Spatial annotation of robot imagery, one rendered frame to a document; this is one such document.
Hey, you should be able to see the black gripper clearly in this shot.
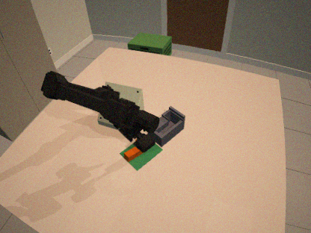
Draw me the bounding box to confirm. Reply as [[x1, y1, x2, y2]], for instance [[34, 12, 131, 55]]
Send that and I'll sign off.
[[113, 124, 156, 152]]

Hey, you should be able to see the orange l-shaped part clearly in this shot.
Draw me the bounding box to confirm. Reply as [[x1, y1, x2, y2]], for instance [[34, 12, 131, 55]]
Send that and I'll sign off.
[[124, 147, 143, 162]]

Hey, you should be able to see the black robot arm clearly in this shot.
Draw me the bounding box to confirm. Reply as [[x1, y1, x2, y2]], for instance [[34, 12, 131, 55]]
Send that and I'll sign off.
[[41, 71, 159, 134]]

